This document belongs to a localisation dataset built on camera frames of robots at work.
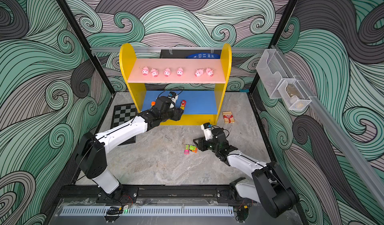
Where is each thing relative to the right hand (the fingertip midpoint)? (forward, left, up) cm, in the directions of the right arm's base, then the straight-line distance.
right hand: (198, 139), depth 87 cm
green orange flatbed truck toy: (-4, +3, -4) cm, 6 cm away
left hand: (+13, +10, +14) cm, 22 cm away
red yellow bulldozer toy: (+19, +9, +10) cm, 23 cm away
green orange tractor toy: (+19, +27, +12) cm, 35 cm away
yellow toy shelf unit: (+13, -2, +14) cm, 19 cm away
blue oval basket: (+43, -5, +30) cm, 52 cm away
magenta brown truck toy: (-5, +7, -5) cm, 10 cm away
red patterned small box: (+20, -23, -6) cm, 31 cm away
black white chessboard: (+21, +52, -3) cm, 56 cm away
